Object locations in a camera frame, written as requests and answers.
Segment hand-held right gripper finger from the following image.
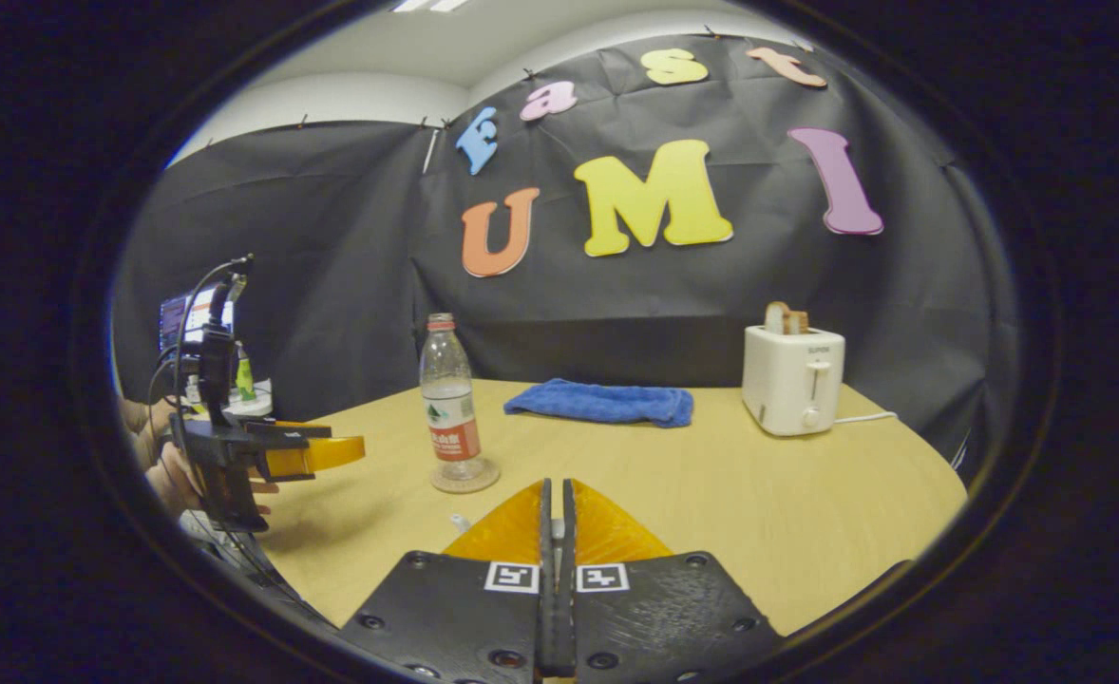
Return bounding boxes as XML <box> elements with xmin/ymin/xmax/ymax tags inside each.
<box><xmin>559</xmin><ymin>478</ymin><xmax>787</xmax><ymax>680</ymax></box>
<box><xmin>336</xmin><ymin>478</ymin><xmax>558</xmax><ymax>680</ymax></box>

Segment white side desk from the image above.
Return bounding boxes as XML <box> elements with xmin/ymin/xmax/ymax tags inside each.
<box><xmin>184</xmin><ymin>378</ymin><xmax>274</xmax><ymax>419</ymax></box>

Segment round cork coaster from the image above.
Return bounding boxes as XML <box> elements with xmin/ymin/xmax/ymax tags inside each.
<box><xmin>430</xmin><ymin>458</ymin><xmax>502</xmax><ymax>494</ymax></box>

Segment clear plastic water bottle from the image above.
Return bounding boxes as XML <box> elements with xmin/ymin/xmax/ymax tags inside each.
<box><xmin>419</xmin><ymin>313</ymin><xmax>483</xmax><ymax>485</ymax></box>

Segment blue towel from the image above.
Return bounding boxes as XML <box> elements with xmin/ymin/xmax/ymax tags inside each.
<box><xmin>503</xmin><ymin>379</ymin><xmax>695</xmax><ymax>428</ymax></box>

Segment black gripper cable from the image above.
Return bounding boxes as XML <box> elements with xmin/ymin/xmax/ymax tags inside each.
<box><xmin>148</xmin><ymin>253</ymin><xmax>255</xmax><ymax>447</ymax></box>

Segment black backdrop cloth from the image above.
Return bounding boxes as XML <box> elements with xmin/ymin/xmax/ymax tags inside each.
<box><xmin>113</xmin><ymin>33</ymin><xmax>1021</xmax><ymax>466</ymax></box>

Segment computer monitor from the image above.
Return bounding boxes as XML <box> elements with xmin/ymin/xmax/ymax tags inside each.
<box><xmin>159</xmin><ymin>285</ymin><xmax>237</xmax><ymax>354</ymax></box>

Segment white toaster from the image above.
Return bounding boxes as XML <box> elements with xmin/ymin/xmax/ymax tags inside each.
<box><xmin>742</xmin><ymin>324</ymin><xmax>846</xmax><ymax>437</ymax></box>

